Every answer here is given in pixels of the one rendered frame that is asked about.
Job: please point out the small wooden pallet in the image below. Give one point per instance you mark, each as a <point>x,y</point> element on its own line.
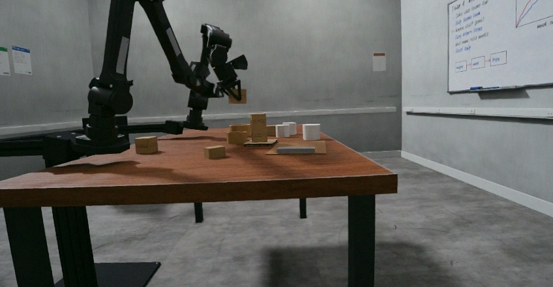
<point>268,143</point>

